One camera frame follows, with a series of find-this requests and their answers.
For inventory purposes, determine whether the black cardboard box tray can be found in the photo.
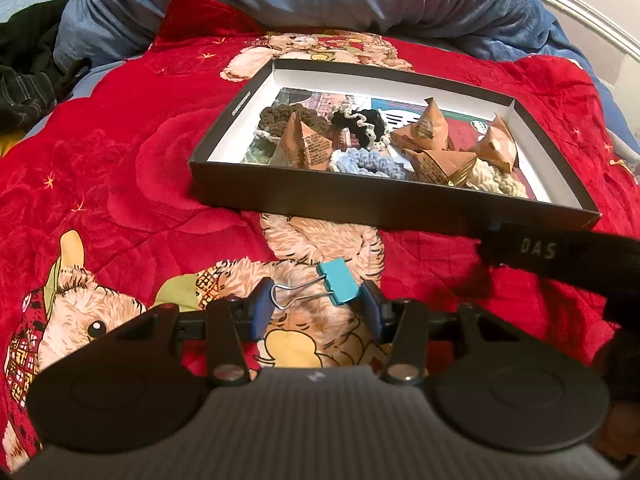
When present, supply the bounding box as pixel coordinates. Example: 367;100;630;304
189;58;601;233

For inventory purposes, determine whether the light blue crochet scrunchie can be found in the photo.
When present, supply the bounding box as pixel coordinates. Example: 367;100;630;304
329;148;410;181

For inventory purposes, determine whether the black clothing pile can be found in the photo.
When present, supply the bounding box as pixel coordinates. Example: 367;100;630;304
0;0;92;133

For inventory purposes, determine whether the colourful printed booklet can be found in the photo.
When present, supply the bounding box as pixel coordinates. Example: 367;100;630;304
242;88;533;198

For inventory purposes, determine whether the brown crochet scrunchie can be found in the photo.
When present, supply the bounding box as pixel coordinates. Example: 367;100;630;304
257;103;331;139

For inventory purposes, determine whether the black white-trimmed scrunchie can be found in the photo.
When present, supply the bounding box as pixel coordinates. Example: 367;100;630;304
331;103;390;151

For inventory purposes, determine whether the light blue bed sheet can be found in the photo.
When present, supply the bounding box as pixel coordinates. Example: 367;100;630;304
0;0;132;137

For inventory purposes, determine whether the white bed frame rail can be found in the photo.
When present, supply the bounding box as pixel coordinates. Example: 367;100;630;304
541;0;640;61

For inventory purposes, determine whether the brown triangular snack packet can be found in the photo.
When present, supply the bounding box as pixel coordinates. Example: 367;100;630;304
269;113;333;171
390;98;454;152
470;114;518;174
402;148;477;186

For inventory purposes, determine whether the blue plush duvet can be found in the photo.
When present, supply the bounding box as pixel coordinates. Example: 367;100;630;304
52;0;640;151

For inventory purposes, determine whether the yellow garment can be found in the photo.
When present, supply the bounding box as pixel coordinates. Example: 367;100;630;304
0;130;26;157

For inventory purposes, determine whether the cream crochet scrunchie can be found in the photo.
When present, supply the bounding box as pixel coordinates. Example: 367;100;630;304
465;158;528;198

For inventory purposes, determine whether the blue binder clip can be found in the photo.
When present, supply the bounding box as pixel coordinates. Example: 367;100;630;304
270;258;360;311

